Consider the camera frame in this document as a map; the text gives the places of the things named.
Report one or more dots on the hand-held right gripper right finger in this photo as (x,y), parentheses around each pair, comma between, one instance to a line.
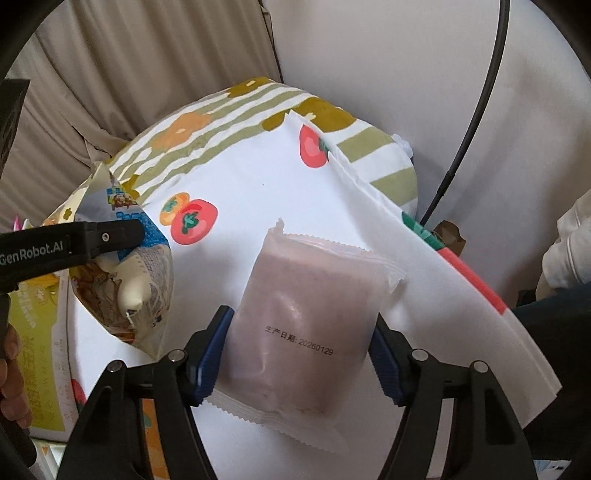
(385,364)

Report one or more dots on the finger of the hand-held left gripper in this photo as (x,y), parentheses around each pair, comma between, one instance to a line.
(115,237)

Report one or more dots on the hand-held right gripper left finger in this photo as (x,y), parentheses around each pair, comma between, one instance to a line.
(212,355)

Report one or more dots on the blue and white snack bag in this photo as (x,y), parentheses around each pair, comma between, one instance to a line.
(147,272)

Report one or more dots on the translucent pink pastry packet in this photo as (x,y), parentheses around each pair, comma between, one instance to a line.
(304,314)

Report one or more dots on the green cardboard box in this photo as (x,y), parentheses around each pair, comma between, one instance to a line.
(41,369)

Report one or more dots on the person's left hand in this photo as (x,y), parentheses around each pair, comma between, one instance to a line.
(14,392)

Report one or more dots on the brown paper object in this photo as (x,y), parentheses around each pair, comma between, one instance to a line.
(450,237)

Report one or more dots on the floral striped quilt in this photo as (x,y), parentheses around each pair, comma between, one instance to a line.
(221,136)

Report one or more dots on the white fruit print cloth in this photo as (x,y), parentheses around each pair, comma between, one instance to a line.
(258,184)

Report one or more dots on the beige curtain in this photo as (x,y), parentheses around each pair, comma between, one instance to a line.
(138,69)

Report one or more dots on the person's dark pants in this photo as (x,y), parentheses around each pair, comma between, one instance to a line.
(558,350)

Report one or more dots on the person's white top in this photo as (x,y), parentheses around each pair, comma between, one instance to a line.
(570,249)

